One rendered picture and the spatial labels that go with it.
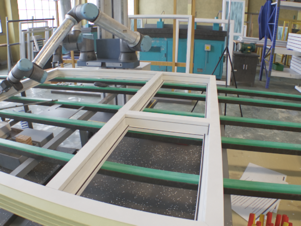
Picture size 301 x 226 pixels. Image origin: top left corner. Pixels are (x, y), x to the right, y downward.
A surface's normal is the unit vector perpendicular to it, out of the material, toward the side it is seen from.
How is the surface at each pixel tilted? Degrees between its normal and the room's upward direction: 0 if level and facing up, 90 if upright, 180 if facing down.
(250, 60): 90
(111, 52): 90
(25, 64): 52
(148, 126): 90
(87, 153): 0
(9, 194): 0
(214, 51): 90
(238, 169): 0
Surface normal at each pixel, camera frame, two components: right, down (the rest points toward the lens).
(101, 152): 0.97, 0.10
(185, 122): -0.25, 0.38
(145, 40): 0.78, 0.29
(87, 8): 0.65, 0.25
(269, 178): 0.00, -0.92
